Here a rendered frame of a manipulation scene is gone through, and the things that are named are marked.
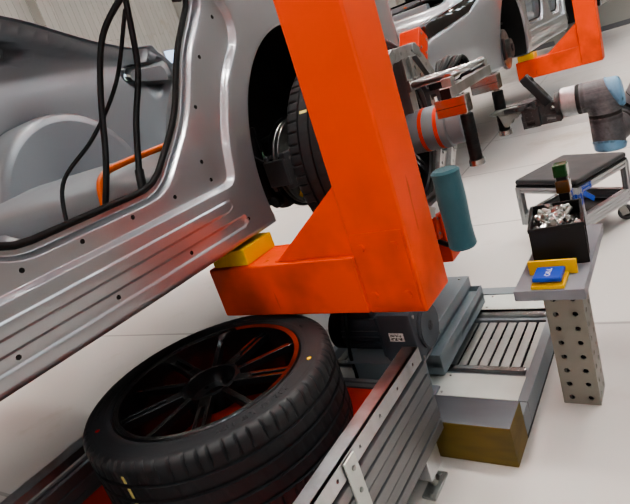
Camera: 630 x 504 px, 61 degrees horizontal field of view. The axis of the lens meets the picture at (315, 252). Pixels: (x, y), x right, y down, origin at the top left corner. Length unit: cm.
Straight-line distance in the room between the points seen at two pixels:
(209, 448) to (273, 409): 15
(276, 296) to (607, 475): 96
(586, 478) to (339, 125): 106
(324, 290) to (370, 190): 33
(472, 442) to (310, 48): 111
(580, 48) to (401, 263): 421
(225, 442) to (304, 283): 50
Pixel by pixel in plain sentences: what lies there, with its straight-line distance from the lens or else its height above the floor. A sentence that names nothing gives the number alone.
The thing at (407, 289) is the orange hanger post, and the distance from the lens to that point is 131.
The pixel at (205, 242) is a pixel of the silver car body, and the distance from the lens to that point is 147.
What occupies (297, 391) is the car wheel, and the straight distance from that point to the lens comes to 123.
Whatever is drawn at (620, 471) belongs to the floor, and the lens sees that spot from 163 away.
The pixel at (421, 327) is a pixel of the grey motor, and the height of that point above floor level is 35.
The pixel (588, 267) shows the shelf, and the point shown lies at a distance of 157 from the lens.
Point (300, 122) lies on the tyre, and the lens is 169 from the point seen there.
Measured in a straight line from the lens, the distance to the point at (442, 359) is 186.
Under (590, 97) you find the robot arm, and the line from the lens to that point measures 184.
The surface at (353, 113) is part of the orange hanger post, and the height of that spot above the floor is 102.
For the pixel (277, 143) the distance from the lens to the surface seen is 193.
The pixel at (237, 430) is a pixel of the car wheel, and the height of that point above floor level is 50.
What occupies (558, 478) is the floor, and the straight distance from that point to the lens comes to 161.
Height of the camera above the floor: 111
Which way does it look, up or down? 17 degrees down
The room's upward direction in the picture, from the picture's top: 19 degrees counter-clockwise
